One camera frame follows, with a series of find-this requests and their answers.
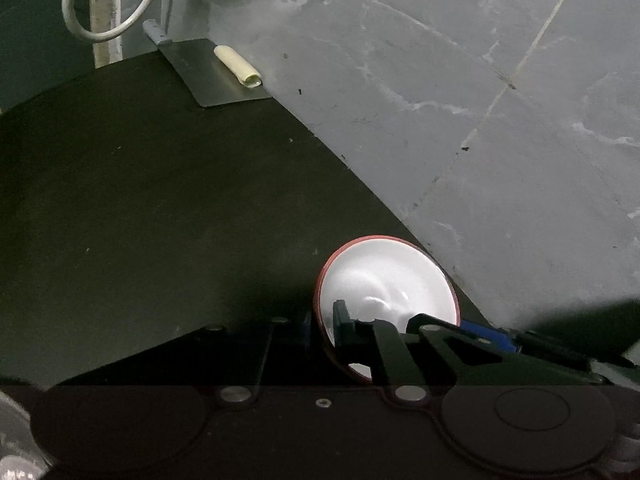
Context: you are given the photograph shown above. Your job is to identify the white ceramic bowl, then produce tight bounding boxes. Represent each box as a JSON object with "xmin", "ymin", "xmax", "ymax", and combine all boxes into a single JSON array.
[{"xmin": 314, "ymin": 235, "xmax": 461, "ymax": 380}]

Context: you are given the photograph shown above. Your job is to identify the cleaver knife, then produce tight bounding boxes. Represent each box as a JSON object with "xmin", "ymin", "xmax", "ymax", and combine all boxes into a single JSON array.
[{"xmin": 143, "ymin": 20, "xmax": 270, "ymax": 107}]

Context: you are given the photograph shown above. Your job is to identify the white hose loop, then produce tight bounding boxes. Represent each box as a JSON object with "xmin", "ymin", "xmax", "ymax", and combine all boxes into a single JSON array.
[{"xmin": 60, "ymin": 0, "xmax": 165, "ymax": 45}]

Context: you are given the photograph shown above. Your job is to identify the large steel basin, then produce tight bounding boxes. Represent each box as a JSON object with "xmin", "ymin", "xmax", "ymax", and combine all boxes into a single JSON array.
[{"xmin": 0, "ymin": 392, "xmax": 49, "ymax": 480}]

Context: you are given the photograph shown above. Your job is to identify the white roll on cleaver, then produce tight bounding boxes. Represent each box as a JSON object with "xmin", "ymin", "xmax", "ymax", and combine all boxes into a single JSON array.
[{"xmin": 214, "ymin": 44, "xmax": 262, "ymax": 89}]

